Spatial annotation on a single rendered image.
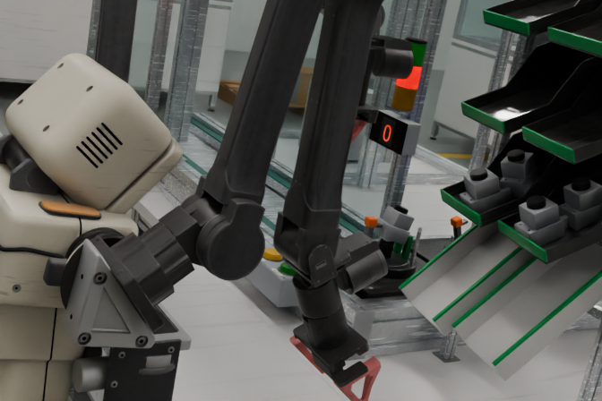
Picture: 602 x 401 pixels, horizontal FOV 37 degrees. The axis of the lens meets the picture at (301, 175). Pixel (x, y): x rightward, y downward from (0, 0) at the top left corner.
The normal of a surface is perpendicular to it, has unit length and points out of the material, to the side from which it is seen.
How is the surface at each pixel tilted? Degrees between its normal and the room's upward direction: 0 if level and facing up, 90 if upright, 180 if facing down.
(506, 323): 45
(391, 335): 90
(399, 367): 0
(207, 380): 0
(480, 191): 92
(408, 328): 90
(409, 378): 0
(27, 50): 90
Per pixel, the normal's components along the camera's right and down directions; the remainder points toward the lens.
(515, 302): -0.52, -0.72
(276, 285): -0.84, -0.01
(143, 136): 0.51, 0.33
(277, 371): 0.18, -0.94
